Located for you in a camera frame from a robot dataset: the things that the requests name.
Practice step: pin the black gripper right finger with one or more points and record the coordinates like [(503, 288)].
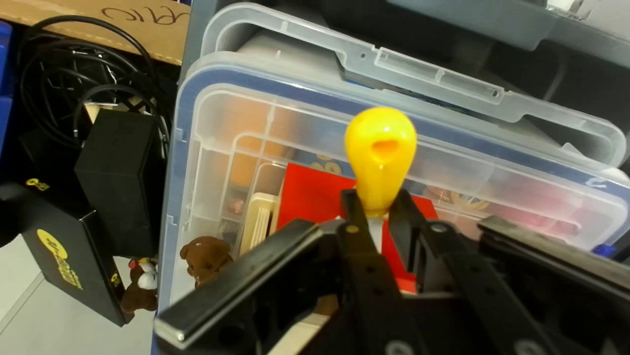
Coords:
[(460, 276)]

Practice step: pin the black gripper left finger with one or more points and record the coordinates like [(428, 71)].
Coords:
[(357, 263)]

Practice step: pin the red drawer with wooden knob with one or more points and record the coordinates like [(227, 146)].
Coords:
[(308, 198)]

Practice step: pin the yellow toy food piece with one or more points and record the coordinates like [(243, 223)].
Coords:
[(381, 154)]

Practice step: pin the grey metal plate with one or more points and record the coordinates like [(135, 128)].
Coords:
[(243, 282)]

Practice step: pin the dark brown toy food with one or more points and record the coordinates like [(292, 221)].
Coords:
[(208, 257)]

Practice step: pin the clear flat container blue rim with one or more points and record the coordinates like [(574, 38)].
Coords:
[(229, 130)]

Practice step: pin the clear flat storage container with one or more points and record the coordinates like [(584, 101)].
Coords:
[(420, 69)]

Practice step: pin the small brown white toy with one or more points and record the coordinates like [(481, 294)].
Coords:
[(141, 282)]

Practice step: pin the black power adapter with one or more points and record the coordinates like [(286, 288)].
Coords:
[(121, 178)]

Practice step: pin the black box with yellow logo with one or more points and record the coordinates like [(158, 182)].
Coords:
[(72, 257)]

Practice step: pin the cardboard sheet with circle mark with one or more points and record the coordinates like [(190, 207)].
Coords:
[(80, 20)]

